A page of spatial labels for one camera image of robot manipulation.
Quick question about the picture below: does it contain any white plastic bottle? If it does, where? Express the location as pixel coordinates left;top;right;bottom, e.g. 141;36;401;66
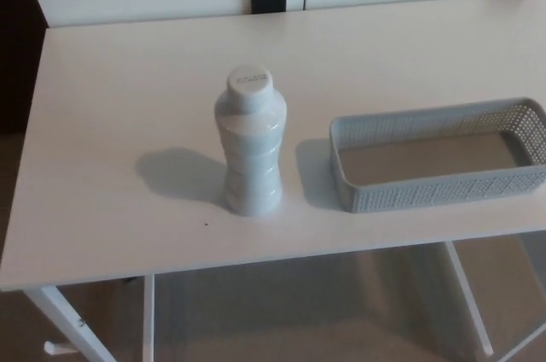
212;61;288;219

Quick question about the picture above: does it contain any grey perforated plastic basket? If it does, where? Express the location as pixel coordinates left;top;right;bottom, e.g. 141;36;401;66
328;96;546;215

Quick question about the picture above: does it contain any dark brown wooden panel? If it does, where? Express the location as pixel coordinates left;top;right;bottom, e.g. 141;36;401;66
0;0;49;136

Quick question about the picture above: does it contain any white desk leg frame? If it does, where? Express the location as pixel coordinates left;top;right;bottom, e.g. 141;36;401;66
25;274;157;362
445;236;546;362

